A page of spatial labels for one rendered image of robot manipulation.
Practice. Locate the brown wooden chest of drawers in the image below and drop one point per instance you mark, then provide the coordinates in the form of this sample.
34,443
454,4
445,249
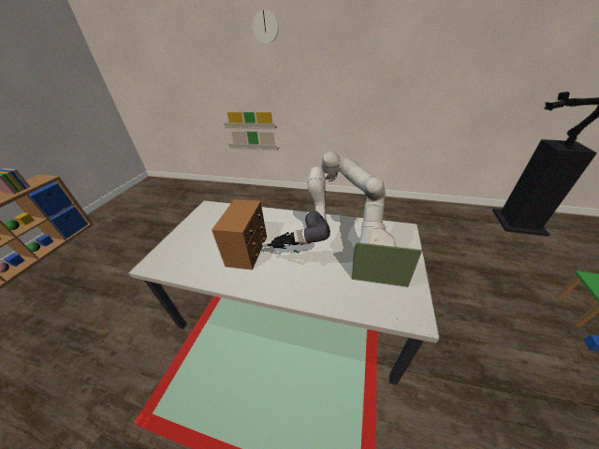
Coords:
228,233

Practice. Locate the brown wooden drawer front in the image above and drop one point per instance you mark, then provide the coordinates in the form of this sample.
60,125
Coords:
249,230
252,243
254,255
260,227
257,215
262,238

